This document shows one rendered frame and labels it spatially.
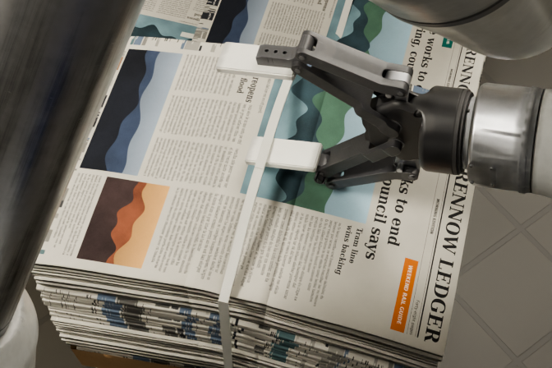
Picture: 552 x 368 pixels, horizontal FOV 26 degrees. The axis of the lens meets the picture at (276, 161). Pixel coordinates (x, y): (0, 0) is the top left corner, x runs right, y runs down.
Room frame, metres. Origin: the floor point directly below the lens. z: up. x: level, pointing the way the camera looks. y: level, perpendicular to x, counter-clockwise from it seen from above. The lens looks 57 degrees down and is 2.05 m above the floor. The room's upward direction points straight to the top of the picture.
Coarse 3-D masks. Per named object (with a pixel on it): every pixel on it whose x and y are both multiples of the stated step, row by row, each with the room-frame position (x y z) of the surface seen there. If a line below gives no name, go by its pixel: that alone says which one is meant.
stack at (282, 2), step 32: (224, 0) 1.04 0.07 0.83; (256, 0) 1.04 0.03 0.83; (288, 0) 1.04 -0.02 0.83; (320, 0) 1.04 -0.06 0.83; (352, 0) 1.04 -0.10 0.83; (224, 32) 0.98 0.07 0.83; (256, 32) 0.98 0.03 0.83; (288, 32) 0.98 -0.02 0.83; (320, 32) 0.98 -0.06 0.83; (352, 32) 0.98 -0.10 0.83; (384, 32) 0.98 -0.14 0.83; (416, 32) 0.98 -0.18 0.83; (416, 64) 0.93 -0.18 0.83; (448, 64) 0.93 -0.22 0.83; (480, 64) 0.93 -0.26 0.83
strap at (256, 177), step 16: (288, 80) 0.71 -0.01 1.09; (272, 112) 0.67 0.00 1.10; (272, 128) 0.65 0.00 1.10; (256, 160) 0.61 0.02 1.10; (256, 176) 0.59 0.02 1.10; (256, 192) 0.57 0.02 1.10; (240, 224) 0.54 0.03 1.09; (240, 240) 0.53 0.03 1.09; (240, 256) 0.52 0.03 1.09; (224, 288) 0.49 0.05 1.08
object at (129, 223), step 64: (128, 64) 0.76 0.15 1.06; (192, 64) 0.75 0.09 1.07; (128, 128) 0.67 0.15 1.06; (192, 128) 0.67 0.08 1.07; (128, 192) 0.59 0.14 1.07; (192, 192) 0.59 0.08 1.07; (64, 256) 0.53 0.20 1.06; (128, 256) 0.52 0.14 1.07; (192, 256) 0.52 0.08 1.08; (64, 320) 0.52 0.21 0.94; (128, 320) 0.50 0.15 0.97; (192, 320) 0.49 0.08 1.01
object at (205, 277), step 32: (256, 96) 0.70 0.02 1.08; (288, 96) 0.70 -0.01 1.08; (320, 96) 0.70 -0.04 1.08; (256, 128) 0.66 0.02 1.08; (288, 128) 0.66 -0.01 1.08; (224, 192) 0.59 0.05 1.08; (288, 192) 0.59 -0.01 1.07; (224, 224) 0.55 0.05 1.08; (256, 224) 0.56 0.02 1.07; (288, 224) 0.56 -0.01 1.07; (224, 256) 0.52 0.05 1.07; (256, 256) 0.52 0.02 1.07; (192, 288) 0.49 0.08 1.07; (256, 288) 0.49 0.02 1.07; (256, 320) 0.48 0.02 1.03; (256, 352) 0.47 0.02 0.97
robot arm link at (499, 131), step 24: (480, 96) 0.58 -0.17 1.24; (504, 96) 0.58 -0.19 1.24; (528, 96) 0.58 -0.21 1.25; (480, 120) 0.56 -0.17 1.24; (504, 120) 0.56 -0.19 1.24; (528, 120) 0.55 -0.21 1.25; (480, 144) 0.54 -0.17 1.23; (504, 144) 0.54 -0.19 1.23; (528, 144) 0.54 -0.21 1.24; (480, 168) 0.53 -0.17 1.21; (504, 168) 0.53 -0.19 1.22; (528, 168) 0.52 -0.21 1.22; (528, 192) 0.52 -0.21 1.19
